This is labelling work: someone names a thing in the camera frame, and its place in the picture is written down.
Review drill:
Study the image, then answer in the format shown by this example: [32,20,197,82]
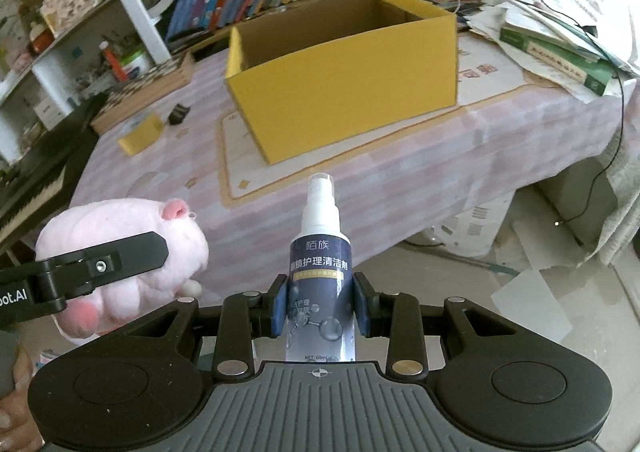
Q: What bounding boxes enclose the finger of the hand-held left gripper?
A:
[36,230,170,319]

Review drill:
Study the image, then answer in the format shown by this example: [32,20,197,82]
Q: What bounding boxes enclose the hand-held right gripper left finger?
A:
[115,276,291,380]

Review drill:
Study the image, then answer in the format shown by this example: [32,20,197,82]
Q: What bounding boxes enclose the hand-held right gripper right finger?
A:
[351,272,521,380]

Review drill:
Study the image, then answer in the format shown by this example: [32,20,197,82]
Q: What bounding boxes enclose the pink plush pig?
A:
[35,198,210,346]

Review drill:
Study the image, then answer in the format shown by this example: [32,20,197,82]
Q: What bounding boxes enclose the white blue spray bottle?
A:
[284,172,357,364]

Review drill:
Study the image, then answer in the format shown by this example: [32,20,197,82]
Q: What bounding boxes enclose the yellow cardboard box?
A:
[224,0,459,166]

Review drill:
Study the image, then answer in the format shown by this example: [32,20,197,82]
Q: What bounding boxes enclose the pink checked cloth desktop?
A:
[65,0,640,285]

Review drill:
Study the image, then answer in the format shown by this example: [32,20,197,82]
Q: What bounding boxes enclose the person's left hand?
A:
[0,344,45,452]

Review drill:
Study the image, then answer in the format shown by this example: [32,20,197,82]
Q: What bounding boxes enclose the piano keyboard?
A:
[0,131,97,239]

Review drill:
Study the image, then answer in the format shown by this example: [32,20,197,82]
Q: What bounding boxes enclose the small yellow box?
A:
[118,112,166,157]

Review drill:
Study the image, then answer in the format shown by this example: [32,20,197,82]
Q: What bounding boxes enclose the cream printed desk mat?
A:
[215,44,567,206]

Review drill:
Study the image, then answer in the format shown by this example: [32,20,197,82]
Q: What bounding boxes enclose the white printed carton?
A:
[409,191,517,261]

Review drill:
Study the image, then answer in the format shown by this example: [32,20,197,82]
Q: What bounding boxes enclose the wooden chess board box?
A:
[89,51,196,136]

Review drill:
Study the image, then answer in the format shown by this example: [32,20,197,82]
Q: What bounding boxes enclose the white paper sheet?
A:
[494,276,577,344]

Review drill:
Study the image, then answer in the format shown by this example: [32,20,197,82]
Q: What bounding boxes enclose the white tub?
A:
[120,52,152,78]

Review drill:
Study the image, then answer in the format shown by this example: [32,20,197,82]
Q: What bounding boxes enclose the white knit blanket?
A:
[599,129,640,269]

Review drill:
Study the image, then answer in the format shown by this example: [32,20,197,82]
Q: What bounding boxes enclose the green book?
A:
[498,26,619,97]

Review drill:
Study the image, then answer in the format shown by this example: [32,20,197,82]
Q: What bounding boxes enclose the pile of papers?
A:
[400,0,640,104]

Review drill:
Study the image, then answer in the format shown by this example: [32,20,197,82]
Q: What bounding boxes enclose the black cable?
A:
[507,0,632,228]

